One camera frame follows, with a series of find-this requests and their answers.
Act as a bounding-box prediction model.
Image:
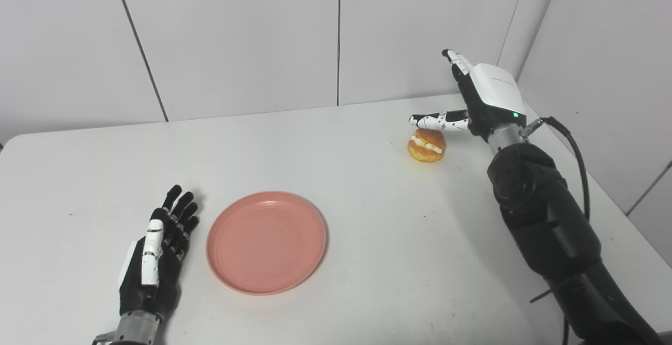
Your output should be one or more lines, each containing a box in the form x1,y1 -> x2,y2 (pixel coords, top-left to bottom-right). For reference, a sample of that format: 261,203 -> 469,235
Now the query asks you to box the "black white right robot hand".
409,49 -> 527,141

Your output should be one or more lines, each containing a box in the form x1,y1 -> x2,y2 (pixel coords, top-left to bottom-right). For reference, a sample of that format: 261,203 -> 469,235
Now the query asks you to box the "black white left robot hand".
119,184 -> 201,319

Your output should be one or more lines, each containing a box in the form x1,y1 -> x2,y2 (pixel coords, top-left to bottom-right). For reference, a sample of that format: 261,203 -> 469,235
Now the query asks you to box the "cream puff pastry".
408,129 -> 446,163

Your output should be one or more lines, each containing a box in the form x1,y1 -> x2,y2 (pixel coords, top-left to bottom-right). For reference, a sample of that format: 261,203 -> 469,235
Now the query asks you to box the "pink round plate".
206,191 -> 327,296

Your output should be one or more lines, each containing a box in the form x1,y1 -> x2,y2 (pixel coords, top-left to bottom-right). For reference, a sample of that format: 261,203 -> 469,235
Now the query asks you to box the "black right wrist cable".
520,117 -> 591,345

